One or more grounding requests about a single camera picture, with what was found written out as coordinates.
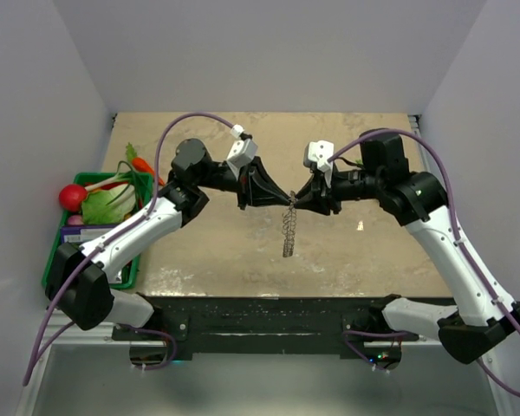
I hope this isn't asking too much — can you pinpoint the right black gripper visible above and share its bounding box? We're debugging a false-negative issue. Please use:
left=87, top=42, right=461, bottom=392
left=295, top=162, right=383, bottom=215

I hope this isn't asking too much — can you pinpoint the orange toy carrot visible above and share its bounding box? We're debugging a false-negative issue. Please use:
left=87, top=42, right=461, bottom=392
left=126, top=143, right=156, bottom=178

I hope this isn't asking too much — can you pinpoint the aluminium rail frame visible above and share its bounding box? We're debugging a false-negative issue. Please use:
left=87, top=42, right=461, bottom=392
left=15, top=308, right=166, bottom=416

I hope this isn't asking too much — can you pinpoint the metal disc with keyrings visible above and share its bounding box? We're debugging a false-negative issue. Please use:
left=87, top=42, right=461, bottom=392
left=282, top=191, right=296, bottom=258

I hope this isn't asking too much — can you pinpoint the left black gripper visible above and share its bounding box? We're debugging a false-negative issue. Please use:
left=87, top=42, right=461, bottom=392
left=196, top=157, right=290, bottom=211

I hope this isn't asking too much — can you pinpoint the purple cable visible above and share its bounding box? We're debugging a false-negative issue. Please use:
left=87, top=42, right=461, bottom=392
left=22, top=112, right=244, bottom=387
left=328, top=128, right=520, bottom=400

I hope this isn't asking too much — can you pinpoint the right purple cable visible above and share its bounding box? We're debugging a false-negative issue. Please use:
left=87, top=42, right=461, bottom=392
left=328, top=128, right=520, bottom=400

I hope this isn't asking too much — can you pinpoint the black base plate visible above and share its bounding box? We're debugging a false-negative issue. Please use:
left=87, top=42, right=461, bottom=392
left=109, top=296, right=418, bottom=370

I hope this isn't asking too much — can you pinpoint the green plastic crate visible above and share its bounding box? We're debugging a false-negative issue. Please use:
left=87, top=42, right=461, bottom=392
left=41, top=172, right=153, bottom=290

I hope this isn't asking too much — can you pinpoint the pink toy onion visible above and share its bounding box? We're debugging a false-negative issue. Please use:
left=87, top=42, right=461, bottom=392
left=66, top=215, right=84, bottom=226

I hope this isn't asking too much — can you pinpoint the purple box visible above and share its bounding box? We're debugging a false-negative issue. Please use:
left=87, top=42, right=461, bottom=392
left=60, top=224, right=114, bottom=245

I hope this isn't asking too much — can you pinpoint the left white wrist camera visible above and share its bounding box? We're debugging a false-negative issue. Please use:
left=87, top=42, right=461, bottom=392
left=226, top=139, right=257, bottom=169

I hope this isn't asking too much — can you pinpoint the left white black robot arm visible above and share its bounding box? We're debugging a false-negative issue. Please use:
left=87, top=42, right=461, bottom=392
left=45, top=136, right=290, bottom=340

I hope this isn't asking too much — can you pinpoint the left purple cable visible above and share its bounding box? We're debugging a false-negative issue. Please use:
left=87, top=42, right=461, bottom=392
left=22, top=112, right=244, bottom=387

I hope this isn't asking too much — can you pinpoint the toy bok choy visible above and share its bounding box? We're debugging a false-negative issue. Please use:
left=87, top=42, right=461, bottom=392
left=81, top=161, right=138, bottom=225

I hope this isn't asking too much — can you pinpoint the red toy radish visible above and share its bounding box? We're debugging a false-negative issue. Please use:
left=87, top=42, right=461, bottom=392
left=58, top=184, right=88, bottom=212

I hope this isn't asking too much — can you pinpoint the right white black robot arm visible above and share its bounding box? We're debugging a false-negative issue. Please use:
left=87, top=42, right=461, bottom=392
left=294, top=129, right=520, bottom=364

